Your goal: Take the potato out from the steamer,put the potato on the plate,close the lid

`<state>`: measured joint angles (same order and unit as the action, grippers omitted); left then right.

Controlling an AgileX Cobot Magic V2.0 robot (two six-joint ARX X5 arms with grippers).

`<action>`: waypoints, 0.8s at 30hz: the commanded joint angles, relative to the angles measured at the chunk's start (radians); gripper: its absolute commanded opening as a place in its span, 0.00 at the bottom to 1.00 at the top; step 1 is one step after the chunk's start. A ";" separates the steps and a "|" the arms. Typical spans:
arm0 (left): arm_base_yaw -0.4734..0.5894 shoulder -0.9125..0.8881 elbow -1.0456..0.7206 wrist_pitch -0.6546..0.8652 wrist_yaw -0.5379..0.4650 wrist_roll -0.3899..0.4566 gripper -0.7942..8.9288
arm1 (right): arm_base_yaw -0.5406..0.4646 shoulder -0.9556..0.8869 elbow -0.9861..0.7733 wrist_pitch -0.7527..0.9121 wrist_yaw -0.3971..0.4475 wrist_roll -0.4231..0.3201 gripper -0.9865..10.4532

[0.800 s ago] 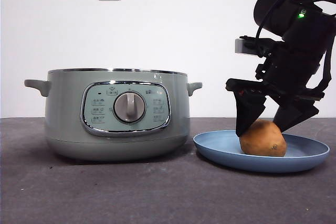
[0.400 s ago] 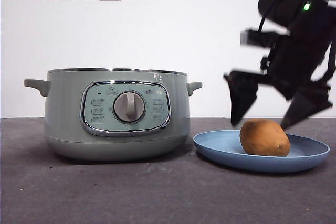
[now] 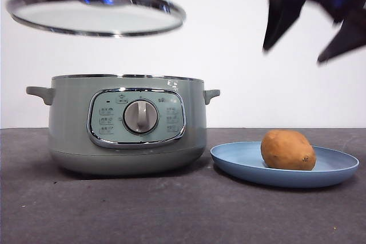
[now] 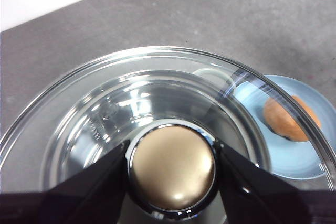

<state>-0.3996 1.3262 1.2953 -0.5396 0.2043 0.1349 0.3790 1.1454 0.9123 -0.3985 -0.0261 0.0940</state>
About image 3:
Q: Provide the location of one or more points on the blue round plate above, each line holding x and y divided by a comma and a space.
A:
240, 167

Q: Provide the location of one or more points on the brown potato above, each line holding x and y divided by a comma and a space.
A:
286, 151

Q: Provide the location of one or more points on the pale green electric steamer pot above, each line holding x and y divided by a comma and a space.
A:
71, 118

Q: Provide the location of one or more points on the glass lid with green knob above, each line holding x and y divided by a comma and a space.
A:
85, 15

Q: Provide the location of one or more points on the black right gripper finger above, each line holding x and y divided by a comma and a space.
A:
283, 7
349, 35

